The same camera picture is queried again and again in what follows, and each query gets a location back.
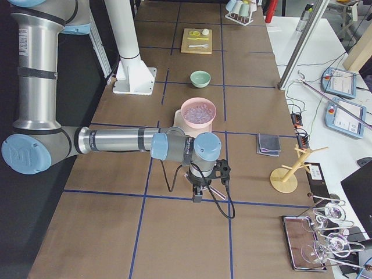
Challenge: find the teach pendant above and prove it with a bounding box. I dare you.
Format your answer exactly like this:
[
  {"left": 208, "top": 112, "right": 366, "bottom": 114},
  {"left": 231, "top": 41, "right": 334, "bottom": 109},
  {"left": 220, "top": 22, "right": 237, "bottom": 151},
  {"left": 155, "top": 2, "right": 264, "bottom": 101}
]
[
  {"left": 321, "top": 67, "right": 357, "bottom": 99},
  {"left": 325, "top": 97, "right": 367, "bottom": 139}
]

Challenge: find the wooden mug tree stand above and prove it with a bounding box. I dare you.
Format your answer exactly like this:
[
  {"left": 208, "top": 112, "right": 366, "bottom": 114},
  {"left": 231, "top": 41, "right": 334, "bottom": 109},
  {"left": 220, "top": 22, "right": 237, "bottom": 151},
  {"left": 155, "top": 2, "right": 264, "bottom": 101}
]
[{"left": 270, "top": 145, "right": 327, "bottom": 194}]

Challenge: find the wine glass lower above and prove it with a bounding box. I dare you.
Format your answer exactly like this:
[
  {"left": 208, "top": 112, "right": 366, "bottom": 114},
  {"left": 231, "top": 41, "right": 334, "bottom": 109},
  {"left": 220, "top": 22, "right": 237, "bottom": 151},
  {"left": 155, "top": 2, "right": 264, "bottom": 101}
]
[{"left": 301, "top": 233, "right": 351, "bottom": 265}]

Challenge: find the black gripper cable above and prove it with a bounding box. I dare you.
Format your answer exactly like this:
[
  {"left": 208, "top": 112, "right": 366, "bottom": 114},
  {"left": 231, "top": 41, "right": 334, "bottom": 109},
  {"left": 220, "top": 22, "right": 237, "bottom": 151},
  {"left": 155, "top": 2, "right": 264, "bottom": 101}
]
[{"left": 159, "top": 158, "right": 235, "bottom": 219}]

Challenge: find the pink bowl of ice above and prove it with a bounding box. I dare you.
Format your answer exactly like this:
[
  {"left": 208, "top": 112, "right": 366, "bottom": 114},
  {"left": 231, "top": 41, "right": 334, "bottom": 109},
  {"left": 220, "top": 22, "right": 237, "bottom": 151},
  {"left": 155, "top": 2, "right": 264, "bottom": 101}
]
[{"left": 181, "top": 97, "right": 217, "bottom": 128}]

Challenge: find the red fire extinguisher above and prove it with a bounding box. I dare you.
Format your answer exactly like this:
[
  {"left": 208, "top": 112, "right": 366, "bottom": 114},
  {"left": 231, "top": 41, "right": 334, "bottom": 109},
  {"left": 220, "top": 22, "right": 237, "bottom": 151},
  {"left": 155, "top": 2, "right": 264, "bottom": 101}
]
[{"left": 265, "top": 0, "right": 278, "bottom": 23}]

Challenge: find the black flat box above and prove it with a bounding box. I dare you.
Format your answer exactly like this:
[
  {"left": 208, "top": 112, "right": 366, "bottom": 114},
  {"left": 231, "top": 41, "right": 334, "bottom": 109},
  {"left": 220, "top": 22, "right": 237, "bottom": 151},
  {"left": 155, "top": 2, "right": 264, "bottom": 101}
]
[{"left": 306, "top": 162, "right": 330, "bottom": 198}]

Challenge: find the aluminium frame post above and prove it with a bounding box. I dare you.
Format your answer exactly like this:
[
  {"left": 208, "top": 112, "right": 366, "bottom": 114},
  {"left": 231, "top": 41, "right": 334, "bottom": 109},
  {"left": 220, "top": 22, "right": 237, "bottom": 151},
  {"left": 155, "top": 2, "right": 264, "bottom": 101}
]
[{"left": 278, "top": 0, "right": 330, "bottom": 90}]

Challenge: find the blue cup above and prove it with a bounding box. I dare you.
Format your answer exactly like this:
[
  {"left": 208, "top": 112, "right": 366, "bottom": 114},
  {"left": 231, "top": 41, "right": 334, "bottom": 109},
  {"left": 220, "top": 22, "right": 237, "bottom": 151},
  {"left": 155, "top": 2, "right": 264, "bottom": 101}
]
[{"left": 226, "top": 0, "right": 237, "bottom": 12}]

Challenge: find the white cup rack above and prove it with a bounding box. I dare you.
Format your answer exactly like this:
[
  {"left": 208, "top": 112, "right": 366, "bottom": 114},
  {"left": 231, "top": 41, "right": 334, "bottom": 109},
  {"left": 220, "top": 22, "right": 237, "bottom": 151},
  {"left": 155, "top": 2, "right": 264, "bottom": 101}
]
[{"left": 224, "top": 13, "right": 253, "bottom": 26}]

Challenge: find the wooden cutting board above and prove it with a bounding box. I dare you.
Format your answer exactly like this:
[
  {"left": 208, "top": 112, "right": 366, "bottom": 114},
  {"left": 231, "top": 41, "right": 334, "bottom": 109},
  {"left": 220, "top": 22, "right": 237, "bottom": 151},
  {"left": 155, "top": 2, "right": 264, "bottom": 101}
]
[{"left": 181, "top": 28, "right": 213, "bottom": 55}]

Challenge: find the far teach pendant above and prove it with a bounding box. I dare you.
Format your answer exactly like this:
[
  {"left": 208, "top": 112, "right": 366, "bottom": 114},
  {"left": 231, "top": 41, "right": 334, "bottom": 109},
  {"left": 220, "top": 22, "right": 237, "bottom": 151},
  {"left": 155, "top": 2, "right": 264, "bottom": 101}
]
[{"left": 321, "top": 67, "right": 357, "bottom": 99}]

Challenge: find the near teach pendant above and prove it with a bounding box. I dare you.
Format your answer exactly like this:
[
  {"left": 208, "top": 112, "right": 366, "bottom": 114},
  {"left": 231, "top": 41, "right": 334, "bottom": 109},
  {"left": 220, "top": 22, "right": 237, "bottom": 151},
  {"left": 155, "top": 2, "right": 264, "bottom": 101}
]
[{"left": 325, "top": 97, "right": 367, "bottom": 139}]

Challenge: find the white plastic spoon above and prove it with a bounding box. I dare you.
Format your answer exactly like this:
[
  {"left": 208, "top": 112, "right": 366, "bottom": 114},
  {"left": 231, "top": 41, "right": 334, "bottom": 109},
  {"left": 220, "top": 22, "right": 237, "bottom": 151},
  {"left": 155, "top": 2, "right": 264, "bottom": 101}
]
[{"left": 188, "top": 44, "right": 209, "bottom": 48}]

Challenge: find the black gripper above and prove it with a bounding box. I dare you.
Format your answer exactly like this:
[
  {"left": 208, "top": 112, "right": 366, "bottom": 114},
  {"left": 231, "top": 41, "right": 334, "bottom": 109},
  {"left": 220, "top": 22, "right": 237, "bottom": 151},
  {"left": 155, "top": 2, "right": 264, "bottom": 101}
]
[{"left": 187, "top": 171, "right": 212, "bottom": 203}]

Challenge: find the steel ice scoop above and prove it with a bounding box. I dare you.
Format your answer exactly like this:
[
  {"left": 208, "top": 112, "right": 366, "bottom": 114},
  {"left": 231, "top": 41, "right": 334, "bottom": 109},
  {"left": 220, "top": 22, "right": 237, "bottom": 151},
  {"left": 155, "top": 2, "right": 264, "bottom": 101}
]
[{"left": 184, "top": 173, "right": 227, "bottom": 201}]

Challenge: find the black power strip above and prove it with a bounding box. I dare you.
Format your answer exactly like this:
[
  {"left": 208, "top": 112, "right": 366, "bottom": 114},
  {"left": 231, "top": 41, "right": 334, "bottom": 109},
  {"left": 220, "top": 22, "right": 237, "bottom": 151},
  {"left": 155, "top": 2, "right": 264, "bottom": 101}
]
[{"left": 291, "top": 112, "right": 309, "bottom": 149}]

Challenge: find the white cup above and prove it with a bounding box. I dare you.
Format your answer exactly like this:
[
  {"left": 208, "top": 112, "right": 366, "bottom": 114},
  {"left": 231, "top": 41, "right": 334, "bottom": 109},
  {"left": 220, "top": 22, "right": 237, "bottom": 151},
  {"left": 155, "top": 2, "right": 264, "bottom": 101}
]
[{"left": 231, "top": 0, "right": 243, "bottom": 14}]

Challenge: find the reacher grabber tool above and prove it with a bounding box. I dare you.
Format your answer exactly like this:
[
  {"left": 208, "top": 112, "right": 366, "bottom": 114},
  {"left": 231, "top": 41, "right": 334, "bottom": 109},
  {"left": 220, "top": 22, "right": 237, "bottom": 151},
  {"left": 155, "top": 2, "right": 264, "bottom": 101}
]
[{"left": 297, "top": 78, "right": 371, "bottom": 130}]

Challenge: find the metal serving tray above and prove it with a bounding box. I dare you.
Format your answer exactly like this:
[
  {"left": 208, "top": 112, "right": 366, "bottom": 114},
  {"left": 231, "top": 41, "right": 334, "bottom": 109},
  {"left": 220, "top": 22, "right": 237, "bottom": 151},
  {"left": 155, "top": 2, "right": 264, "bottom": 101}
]
[{"left": 281, "top": 216, "right": 327, "bottom": 272}]

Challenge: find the white pedestal column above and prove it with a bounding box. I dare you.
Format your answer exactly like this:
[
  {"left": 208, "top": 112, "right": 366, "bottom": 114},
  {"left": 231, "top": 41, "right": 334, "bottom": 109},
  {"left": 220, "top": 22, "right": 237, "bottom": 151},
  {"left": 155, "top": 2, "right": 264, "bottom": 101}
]
[{"left": 105, "top": 0, "right": 157, "bottom": 95}]

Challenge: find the folded grey cloth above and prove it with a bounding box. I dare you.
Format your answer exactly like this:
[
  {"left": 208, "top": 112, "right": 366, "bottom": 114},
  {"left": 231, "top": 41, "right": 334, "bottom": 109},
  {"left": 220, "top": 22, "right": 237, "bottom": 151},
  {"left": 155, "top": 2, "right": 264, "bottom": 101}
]
[{"left": 256, "top": 134, "right": 281, "bottom": 157}]

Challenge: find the wine glass upper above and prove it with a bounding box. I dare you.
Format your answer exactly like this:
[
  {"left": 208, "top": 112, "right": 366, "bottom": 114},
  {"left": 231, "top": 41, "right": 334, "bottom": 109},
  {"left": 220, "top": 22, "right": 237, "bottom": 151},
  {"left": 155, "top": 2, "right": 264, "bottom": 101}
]
[{"left": 301, "top": 202, "right": 346, "bottom": 233}]

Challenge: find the green ceramic bowl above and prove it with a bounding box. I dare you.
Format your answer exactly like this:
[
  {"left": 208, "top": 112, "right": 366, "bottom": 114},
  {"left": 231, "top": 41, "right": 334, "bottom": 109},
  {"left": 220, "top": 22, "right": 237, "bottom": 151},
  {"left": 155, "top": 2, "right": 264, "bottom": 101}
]
[{"left": 190, "top": 70, "right": 211, "bottom": 88}]

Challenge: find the green cup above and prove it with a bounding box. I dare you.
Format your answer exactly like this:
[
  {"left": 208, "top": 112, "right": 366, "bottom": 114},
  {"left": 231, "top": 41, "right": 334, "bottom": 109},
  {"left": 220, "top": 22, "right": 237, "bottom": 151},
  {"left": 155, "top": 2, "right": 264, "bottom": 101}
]
[{"left": 238, "top": 2, "right": 249, "bottom": 17}]

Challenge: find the water bottle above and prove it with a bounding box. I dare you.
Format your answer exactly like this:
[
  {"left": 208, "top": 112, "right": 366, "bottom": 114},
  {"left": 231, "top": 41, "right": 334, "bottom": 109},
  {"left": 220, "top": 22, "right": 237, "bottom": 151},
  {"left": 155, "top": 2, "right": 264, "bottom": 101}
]
[{"left": 295, "top": 3, "right": 314, "bottom": 32}]

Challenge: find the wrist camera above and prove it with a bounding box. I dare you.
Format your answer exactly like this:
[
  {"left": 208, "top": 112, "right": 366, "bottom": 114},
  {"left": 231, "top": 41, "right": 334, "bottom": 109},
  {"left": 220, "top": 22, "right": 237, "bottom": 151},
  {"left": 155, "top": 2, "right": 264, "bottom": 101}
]
[{"left": 208, "top": 159, "right": 231, "bottom": 186}]

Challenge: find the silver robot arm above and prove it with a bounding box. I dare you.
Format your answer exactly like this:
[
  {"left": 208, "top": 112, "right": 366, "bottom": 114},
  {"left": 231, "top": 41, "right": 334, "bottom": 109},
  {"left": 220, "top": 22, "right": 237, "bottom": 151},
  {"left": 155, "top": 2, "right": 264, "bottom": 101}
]
[{"left": 1, "top": 1, "right": 227, "bottom": 202}]

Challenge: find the wine glass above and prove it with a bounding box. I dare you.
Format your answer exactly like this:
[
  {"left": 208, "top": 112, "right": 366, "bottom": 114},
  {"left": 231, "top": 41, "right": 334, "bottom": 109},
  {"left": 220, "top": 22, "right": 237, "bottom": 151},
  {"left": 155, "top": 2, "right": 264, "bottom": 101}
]
[
  {"left": 301, "top": 233, "right": 351, "bottom": 265},
  {"left": 301, "top": 202, "right": 346, "bottom": 233}
]

